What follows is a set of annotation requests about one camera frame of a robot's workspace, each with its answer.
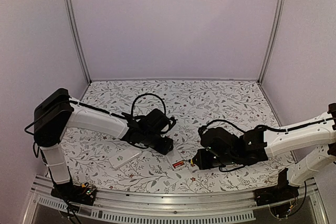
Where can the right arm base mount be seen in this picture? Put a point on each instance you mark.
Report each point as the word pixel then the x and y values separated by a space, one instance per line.
pixel 274 194

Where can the white remote control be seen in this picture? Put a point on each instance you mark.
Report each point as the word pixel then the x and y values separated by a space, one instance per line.
pixel 173 156

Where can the left aluminium frame post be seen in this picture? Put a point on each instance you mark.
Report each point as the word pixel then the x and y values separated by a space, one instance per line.
pixel 76 40

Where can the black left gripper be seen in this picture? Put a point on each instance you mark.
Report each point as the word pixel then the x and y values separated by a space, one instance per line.
pixel 165 149

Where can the white remote with green logo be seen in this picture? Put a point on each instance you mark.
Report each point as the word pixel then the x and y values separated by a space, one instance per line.
pixel 125 156

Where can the front aluminium rail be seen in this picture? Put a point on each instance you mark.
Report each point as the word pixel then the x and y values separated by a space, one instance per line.
pixel 114 206

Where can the floral patterned table mat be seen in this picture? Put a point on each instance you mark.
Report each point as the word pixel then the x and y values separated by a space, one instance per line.
pixel 193 104

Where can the right aluminium frame post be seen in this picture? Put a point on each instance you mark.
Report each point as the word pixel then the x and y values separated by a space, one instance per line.
pixel 271 41

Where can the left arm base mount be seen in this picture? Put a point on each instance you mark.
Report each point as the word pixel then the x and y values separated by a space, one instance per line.
pixel 82 194

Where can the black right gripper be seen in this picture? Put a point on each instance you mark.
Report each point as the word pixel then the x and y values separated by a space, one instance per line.
pixel 200 162

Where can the aluminium frame post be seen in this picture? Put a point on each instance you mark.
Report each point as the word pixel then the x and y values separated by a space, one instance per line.
pixel 271 41
pixel 76 40

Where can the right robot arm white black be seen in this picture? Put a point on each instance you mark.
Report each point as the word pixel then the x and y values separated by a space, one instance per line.
pixel 221 148

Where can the red gold battery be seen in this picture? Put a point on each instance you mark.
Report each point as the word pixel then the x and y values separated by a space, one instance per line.
pixel 178 167

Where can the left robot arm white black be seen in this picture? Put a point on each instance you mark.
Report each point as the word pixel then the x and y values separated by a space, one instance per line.
pixel 60 111

